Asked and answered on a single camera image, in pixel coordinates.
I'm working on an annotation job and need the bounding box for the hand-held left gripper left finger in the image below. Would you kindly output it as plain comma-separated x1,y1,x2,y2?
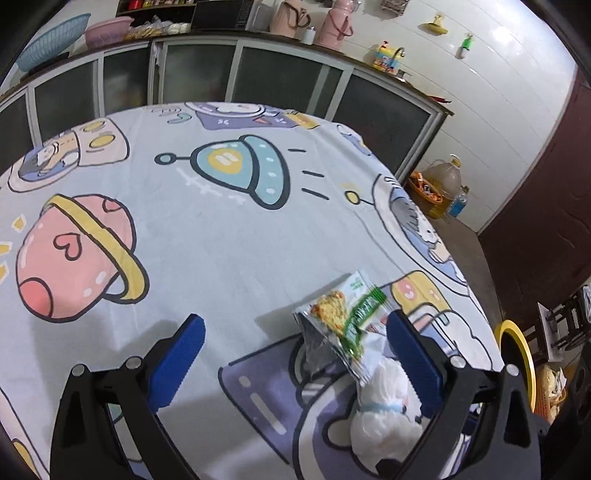
50,314,206,480

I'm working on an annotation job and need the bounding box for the brown plastic bucket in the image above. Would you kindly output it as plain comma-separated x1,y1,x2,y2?
405,172,448,206

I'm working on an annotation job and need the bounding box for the cream plastic basket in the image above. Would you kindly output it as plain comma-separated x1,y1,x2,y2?
533,362,569,416

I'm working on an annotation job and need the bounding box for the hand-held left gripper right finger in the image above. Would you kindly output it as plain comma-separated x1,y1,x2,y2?
387,309,541,480

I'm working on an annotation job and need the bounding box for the white plastic bag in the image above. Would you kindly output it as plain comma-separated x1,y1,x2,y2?
349,355,426,468

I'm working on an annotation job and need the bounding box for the instant noodle wrapper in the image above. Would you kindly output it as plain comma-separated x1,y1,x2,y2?
292,270,398,387

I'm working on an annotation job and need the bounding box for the yellow rim trash bin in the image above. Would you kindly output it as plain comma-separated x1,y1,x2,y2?
493,318,537,416

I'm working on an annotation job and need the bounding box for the pink thermos flask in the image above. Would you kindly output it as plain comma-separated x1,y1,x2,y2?
314,0,354,49
270,0,311,40

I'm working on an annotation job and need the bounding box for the metal faucet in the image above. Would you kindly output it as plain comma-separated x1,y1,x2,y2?
394,46,414,80

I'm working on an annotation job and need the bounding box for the yellow dish soap bottle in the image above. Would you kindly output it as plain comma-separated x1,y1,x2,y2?
373,41,402,75

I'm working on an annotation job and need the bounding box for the yellow wall hook holder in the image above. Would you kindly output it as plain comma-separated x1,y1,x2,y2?
419,14,450,36

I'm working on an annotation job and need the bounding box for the black microwave oven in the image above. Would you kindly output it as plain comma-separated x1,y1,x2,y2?
191,0,278,32

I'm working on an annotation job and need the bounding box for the blue label water bottle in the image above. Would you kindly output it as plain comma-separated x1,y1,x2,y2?
447,185,471,219

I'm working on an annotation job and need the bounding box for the plastic bag of buns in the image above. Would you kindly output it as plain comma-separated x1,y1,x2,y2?
124,16,193,40

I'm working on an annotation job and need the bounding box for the cartoon printed tablecloth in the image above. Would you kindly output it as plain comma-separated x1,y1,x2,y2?
0,102,505,480

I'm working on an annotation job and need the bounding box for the glass door kitchen cabinet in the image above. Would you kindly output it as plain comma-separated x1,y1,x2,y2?
0,34,456,186

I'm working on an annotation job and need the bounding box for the dark wooden spice rack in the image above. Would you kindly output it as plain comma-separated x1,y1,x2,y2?
115,0,195,25

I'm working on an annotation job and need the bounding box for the large cooking oil jug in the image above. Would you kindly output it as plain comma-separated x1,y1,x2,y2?
422,154,464,219

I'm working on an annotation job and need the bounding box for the blue plastic basket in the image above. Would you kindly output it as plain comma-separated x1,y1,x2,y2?
15,13,92,74

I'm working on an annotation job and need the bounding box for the pink plastic basin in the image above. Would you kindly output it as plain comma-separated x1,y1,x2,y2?
84,16,135,49

